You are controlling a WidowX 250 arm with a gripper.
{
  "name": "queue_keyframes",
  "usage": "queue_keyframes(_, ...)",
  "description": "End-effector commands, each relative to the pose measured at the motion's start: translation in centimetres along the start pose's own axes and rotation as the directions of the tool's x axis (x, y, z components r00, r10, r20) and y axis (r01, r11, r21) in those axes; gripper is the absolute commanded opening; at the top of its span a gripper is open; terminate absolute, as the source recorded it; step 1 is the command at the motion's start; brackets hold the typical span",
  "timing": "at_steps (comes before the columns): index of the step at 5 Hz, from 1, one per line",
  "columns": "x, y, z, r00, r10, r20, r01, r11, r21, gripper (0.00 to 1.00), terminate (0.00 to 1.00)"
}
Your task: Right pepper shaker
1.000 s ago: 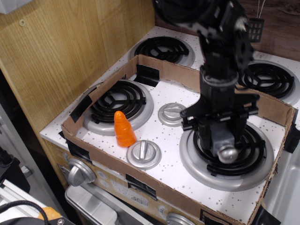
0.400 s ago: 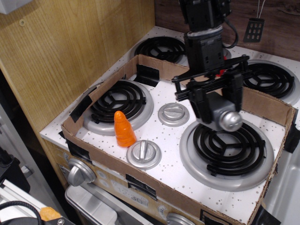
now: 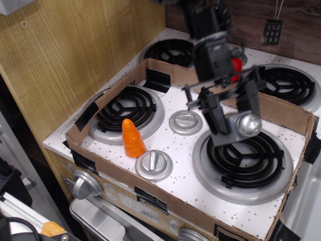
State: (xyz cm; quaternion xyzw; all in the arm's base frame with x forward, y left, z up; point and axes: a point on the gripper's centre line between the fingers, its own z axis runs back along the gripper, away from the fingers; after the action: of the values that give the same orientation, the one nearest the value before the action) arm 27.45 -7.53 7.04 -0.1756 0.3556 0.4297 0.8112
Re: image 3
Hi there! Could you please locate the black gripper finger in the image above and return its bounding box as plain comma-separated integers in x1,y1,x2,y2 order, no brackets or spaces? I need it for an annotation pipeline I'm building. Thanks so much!
202,93,229,135
237,81,260,116

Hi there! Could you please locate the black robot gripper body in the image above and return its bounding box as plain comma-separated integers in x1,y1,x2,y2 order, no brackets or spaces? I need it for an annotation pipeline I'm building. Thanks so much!
184,32,264,109

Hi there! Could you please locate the grey pepper shaker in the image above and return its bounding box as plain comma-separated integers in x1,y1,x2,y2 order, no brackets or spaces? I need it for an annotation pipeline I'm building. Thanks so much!
211,111,262,147

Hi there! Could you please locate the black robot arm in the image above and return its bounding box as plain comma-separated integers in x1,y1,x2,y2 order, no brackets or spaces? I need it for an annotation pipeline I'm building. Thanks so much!
159,1,263,138

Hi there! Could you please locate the silver back knob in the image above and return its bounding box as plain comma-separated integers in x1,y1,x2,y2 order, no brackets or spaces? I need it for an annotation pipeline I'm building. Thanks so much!
231,47,248,66

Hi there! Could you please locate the red toy strawberry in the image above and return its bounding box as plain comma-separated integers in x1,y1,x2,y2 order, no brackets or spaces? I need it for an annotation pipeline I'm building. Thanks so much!
231,57,243,82

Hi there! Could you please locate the silver upper centre knob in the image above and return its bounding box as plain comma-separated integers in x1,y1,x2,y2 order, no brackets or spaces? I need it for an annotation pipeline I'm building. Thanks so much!
169,110,203,136

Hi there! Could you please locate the back left black burner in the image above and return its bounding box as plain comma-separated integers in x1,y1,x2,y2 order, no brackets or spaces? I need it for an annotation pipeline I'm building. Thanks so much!
138,39,195,70

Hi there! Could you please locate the black burner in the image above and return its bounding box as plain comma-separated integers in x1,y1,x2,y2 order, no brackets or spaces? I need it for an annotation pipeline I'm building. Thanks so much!
138,39,195,70
192,130,294,205
89,85,165,146
261,64,320,112

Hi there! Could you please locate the back right black burner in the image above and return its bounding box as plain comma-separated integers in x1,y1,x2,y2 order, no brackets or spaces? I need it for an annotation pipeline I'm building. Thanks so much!
261,64,320,112

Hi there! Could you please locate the front left black burner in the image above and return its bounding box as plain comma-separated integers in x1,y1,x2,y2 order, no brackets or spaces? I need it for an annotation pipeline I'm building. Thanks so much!
89,85,165,146

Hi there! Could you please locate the front right black burner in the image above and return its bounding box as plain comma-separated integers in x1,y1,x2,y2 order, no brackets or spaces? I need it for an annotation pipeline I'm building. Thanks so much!
192,130,294,205

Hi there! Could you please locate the silver lower centre knob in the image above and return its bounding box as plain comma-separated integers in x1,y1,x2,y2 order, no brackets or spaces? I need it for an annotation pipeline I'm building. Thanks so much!
135,150,173,182

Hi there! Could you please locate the orange toy carrot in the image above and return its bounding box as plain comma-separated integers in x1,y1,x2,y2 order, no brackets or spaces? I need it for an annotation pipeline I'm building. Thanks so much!
122,118,146,158

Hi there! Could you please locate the silver bottom oven knob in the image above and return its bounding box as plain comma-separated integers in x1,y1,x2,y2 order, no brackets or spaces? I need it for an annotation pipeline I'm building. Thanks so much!
178,227,209,241

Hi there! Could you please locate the silver oven knob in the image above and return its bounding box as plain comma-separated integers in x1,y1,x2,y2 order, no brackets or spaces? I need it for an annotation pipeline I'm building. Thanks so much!
178,227,209,241
72,169,103,200

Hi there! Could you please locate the silver front oven knob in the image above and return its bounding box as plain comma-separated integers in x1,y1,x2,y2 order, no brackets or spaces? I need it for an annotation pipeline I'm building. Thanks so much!
72,169,103,200

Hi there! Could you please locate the orange object bottom left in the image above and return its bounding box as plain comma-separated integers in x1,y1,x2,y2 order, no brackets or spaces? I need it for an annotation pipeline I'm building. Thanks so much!
40,221,65,237

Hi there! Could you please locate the brown cardboard tray wall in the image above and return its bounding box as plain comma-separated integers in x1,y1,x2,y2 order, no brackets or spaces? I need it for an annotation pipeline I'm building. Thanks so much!
66,59,318,240

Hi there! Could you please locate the silver oven door handle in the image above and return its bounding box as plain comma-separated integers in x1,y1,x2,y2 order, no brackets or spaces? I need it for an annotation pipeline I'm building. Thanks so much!
69,197,162,240

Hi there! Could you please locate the black braided cable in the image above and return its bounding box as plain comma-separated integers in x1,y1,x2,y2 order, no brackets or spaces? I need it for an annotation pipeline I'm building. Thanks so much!
7,217,41,241

